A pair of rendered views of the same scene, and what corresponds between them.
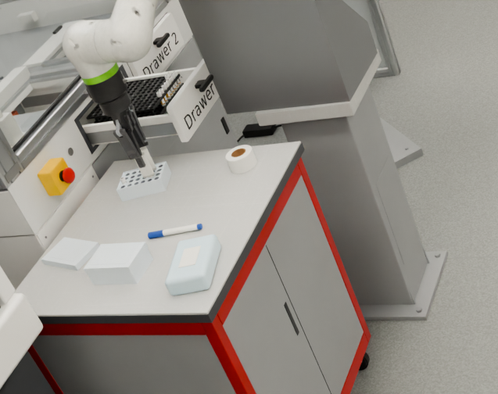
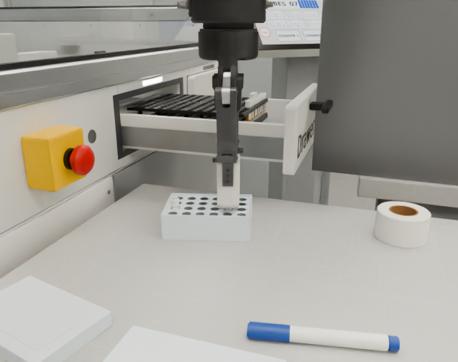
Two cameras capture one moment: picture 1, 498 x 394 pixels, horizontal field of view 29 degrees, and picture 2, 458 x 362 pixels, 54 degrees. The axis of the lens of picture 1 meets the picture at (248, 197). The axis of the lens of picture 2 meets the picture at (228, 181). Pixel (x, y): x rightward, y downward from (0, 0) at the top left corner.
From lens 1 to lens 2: 1.93 m
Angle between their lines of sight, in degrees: 18
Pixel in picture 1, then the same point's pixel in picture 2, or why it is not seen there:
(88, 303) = not seen: outside the picture
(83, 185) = (90, 198)
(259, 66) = (402, 110)
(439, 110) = not seen: hidden behind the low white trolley
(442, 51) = not seen: hidden behind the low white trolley
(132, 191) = (190, 225)
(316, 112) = not seen: outside the picture
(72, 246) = (42, 304)
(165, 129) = (259, 146)
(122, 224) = (166, 283)
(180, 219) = (315, 307)
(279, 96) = (408, 161)
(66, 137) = (93, 112)
